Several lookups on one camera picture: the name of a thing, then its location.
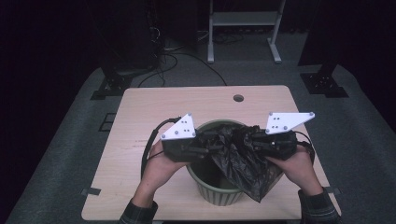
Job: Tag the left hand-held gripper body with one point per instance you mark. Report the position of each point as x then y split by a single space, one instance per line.
179 143

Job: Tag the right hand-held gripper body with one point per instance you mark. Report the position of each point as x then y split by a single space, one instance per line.
283 143

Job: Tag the black plastic trash bag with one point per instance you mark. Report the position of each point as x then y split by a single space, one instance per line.
239 161

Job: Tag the green ribbed trash bin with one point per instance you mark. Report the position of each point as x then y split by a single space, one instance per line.
218 196

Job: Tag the person's left hand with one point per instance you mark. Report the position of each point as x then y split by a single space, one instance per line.
162 168

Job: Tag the person's right hand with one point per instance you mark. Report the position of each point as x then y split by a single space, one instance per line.
299 169

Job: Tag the grey tape strip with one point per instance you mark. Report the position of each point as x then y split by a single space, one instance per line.
332 189
91 191

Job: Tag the black stand base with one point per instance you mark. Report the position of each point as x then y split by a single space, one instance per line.
112 85
323 84

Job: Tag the black floor tape rectangle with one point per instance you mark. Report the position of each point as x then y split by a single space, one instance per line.
107 122

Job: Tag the dark cabinet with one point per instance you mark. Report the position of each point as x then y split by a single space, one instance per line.
130 34

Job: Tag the white metal stand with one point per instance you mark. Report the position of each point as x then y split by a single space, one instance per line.
246 18

